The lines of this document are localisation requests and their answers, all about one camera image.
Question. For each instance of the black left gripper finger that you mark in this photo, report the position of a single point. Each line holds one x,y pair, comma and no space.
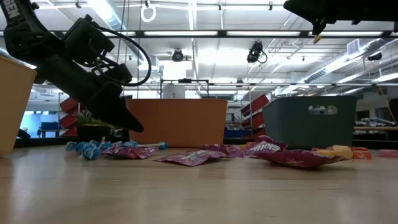
107,112
121,104

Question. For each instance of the red tilted storage bin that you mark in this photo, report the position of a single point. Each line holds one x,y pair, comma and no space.
258,133
256,104
68,121
256,119
69,105
71,132

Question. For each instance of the yellow square chewy candy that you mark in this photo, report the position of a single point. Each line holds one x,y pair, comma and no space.
340,152

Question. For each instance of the black ceiling speaker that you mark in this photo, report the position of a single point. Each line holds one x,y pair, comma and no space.
374,56

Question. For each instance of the white cylinder tank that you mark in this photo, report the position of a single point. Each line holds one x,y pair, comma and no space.
173,92

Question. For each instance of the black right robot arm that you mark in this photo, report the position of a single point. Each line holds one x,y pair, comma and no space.
373,11

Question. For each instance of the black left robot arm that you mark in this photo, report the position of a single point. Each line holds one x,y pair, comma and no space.
28,37

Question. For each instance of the teal plastic bin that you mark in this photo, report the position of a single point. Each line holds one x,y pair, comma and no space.
289,124

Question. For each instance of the black dome camera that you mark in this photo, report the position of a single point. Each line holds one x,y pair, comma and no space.
178,56

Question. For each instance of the black frame beam with lights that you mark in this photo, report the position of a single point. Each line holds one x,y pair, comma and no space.
222,33

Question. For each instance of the white air vent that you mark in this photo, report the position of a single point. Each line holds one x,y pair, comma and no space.
353,46

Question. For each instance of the orange square chewy candy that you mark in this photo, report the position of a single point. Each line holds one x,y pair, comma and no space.
248,144
362,154

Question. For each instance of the black hanging camera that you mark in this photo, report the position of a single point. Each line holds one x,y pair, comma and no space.
255,51

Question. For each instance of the yellow plastic bin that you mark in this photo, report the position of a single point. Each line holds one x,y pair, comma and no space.
15,109

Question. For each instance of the orange plastic bin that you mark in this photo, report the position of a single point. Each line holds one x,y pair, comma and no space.
177,124

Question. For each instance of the potted succulent plant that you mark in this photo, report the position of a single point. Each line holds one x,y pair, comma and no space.
93,134

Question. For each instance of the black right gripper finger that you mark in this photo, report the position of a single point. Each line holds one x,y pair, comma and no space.
304,4
306,15

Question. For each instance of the pink square chewy candy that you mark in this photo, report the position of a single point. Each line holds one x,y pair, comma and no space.
388,153

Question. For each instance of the purple Skittles bag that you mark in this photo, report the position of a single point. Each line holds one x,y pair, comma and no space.
295,158
130,152
189,157
227,150
264,147

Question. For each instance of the wooden table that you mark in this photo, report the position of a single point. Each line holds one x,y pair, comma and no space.
373,128

